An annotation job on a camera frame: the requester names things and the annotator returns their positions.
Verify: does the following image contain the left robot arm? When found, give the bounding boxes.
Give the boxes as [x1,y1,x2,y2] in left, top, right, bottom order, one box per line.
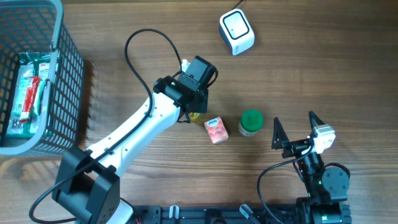
[52,56,218,223]

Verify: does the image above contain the green lid jar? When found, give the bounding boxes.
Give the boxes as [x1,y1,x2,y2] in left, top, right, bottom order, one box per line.
[238,110,264,137]

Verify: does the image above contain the white barcode scanner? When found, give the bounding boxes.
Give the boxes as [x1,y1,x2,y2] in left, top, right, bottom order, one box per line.
[219,9,255,56]

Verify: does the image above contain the black left camera cable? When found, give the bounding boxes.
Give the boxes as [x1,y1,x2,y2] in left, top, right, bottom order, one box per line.
[29,28,184,224]

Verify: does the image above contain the dark grey mesh basket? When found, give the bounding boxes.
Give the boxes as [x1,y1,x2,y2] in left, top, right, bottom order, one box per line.
[1,0,84,157]

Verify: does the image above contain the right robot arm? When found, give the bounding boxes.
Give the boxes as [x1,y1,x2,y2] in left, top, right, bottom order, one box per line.
[271,111,352,223]

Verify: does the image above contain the black right camera cable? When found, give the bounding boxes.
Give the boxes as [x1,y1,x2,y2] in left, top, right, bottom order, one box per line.
[256,144,315,224]

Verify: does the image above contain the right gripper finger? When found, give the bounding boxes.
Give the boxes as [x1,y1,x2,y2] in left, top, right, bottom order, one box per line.
[308,111,325,135]
[271,117,290,149]

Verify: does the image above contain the black camera cable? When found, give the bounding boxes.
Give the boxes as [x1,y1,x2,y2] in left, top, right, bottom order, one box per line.
[256,144,315,224]
[29,28,184,224]

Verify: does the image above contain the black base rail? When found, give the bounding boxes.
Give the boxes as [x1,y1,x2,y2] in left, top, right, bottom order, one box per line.
[74,203,352,224]

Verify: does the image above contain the green flat package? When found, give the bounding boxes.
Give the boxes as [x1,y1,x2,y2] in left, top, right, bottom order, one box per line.
[6,52,51,138]

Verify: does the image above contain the red white tube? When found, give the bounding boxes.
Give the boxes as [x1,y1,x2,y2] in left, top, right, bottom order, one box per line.
[20,76,40,123]

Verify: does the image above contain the small yellow bottle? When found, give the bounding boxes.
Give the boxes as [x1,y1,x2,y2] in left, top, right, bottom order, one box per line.
[188,113,201,122]

